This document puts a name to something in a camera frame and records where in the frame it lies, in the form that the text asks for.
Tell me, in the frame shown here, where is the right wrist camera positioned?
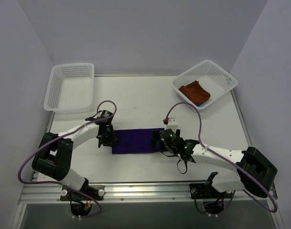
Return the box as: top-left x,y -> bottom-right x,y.
163,117 -> 178,132

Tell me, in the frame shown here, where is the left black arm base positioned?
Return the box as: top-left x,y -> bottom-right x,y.
60,179 -> 105,219

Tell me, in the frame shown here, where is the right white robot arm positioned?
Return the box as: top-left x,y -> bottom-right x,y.
151,129 -> 278,198

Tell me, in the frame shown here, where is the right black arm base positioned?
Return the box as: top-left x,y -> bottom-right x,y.
189,172 -> 235,217

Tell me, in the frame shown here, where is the left white plastic basket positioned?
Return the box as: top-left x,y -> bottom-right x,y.
43,62 -> 95,114

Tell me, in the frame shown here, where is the white plastic basket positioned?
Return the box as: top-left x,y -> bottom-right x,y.
172,60 -> 238,110
43,62 -> 95,114

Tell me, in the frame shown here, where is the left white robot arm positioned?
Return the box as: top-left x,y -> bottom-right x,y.
32,110 -> 117,195

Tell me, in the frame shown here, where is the purple towel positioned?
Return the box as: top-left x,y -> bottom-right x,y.
111,128 -> 164,155

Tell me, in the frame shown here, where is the right white plastic basket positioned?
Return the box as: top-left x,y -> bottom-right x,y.
172,60 -> 238,110

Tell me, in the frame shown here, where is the aluminium front rail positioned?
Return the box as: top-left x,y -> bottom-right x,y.
18,180 -> 277,205

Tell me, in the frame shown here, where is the brown towel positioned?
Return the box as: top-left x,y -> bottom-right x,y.
179,81 -> 211,106

